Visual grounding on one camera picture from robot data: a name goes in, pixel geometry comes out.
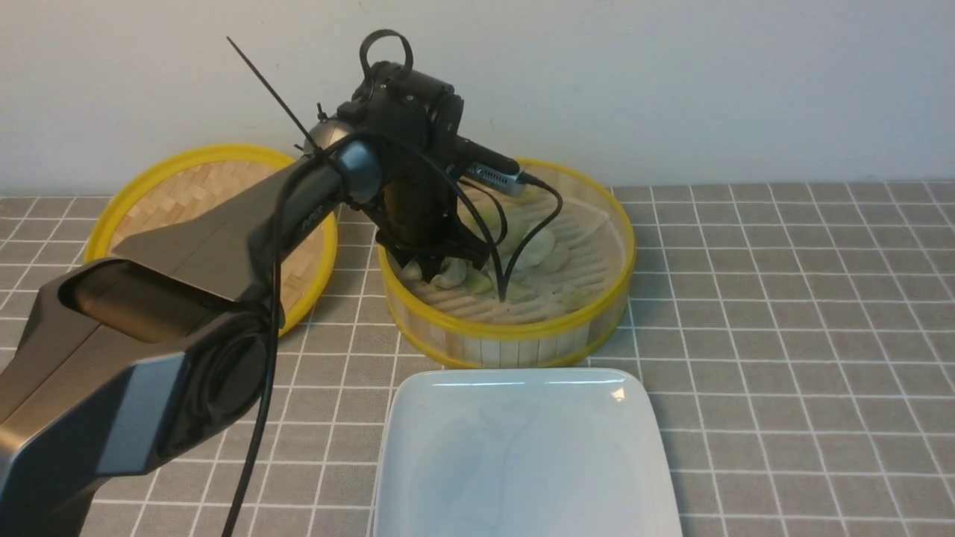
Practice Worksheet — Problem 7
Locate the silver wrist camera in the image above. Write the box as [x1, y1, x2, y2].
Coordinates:
[463, 162, 525, 198]

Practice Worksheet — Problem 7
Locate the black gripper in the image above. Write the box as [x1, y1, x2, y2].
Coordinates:
[337, 61, 490, 284]

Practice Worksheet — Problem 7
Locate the pale white dumpling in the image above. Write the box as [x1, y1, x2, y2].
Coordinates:
[398, 260, 422, 282]

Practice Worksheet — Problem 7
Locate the grey checked tablecloth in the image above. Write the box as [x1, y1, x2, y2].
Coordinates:
[0, 183, 955, 537]

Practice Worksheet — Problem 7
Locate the black cable tie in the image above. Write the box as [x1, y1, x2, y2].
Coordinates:
[225, 35, 323, 156]

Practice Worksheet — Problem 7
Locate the large white dumpling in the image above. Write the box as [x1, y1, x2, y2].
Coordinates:
[512, 227, 556, 271]

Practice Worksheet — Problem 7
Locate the bamboo steamer lid yellow rim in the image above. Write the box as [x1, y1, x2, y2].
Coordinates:
[83, 144, 339, 336]

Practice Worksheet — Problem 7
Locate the green dumpling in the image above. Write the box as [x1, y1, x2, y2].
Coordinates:
[463, 266, 495, 296]
[495, 274, 536, 302]

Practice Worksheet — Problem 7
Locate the bamboo steamer basket yellow rim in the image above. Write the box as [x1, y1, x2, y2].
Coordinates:
[378, 159, 638, 369]

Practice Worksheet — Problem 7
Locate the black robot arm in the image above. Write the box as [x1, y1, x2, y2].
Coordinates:
[1, 61, 490, 536]

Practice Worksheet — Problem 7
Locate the black cable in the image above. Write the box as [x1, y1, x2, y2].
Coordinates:
[222, 133, 565, 537]

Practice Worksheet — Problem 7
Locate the white square plate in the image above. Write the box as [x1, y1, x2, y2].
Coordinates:
[372, 368, 683, 536]

